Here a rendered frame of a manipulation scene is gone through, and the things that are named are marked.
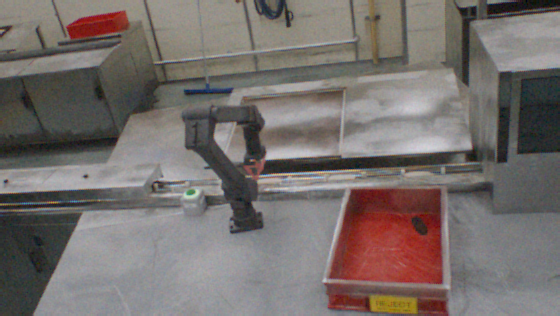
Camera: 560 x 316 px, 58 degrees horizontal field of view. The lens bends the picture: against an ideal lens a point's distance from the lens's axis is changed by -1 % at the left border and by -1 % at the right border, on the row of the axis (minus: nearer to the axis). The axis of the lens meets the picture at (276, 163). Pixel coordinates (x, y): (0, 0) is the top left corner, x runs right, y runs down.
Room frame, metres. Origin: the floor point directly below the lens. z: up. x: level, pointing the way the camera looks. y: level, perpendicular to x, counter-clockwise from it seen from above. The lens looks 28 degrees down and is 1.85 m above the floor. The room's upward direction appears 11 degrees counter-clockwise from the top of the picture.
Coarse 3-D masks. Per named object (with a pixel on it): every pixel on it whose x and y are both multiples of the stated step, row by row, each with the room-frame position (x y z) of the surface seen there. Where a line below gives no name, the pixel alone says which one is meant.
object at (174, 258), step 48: (480, 192) 1.43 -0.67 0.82; (96, 240) 1.58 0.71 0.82; (144, 240) 1.53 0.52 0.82; (192, 240) 1.47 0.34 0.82; (240, 240) 1.42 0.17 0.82; (288, 240) 1.37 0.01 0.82; (480, 240) 1.19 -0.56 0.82; (528, 240) 1.15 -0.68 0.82; (48, 288) 1.35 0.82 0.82; (96, 288) 1.31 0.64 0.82; (144, 288) 1.26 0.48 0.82; (192, 288) 1.22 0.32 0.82; (240, 288) 1.18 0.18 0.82; (288, 288) 1.14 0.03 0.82; (480, 288) 1.00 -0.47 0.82; (528, 288) 0.97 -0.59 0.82
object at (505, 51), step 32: (480, 32) 1.65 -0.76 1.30; (512, 32) 1.59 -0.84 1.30; (544, 32) 1.54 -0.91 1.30; (480, 64) 1.57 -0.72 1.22; (512, 64) 1.32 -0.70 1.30; (544, 64) 1.28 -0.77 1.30; (480, 96) 1.56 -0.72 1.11; (512, 96) 1.28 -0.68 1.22; (480, 128) 1.54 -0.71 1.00; (512, 128) 1.28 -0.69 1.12; (512, 160) 1.28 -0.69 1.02; (544, 160) 1.26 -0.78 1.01; (512, 192) 1.28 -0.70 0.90; (544, 192) 1.26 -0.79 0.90
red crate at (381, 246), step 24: (360, 216) 1.42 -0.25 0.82; (384, 216) 1.39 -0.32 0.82; (408, 216) 1.37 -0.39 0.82; (432, 216) 1.34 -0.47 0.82; (360, 240) 1.29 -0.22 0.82; (384, 240) 1.27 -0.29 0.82; (408, 240) 1.25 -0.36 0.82; (432, 240) 1.22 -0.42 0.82; (360, 264) 1.18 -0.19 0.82; (384, 264) 1.16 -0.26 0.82; (408, 264) 1.14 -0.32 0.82; (432, 264) 1.12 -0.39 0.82; (432, 312) 0.94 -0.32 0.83
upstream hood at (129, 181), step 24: (96, 168) 1.99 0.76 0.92; (120, 168) 1.94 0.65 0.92; (144, 168) 1.90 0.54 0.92; (0, 192) 1.93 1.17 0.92; (24, 192) 1.90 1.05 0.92; (48, 192) 1.87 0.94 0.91; (72, 192) 1.84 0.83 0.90; (96, 192) 1.81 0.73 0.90; (120, 192) 1.78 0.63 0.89; (144, 192) 1.76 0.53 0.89
